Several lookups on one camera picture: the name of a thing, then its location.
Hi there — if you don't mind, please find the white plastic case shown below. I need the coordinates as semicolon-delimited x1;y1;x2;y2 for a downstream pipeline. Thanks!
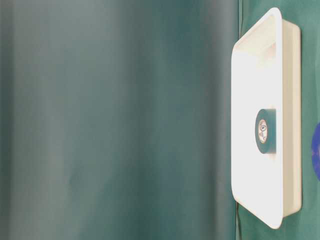
231;7;302;229

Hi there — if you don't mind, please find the blue tape roll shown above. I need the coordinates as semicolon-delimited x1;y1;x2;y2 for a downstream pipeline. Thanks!
311;123;320;180

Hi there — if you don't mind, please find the green table cloth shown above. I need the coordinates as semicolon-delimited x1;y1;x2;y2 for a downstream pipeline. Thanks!
0;0;320;240

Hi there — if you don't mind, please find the teal tape roll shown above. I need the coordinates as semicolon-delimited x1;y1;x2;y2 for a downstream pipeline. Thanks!
255;108;277;154

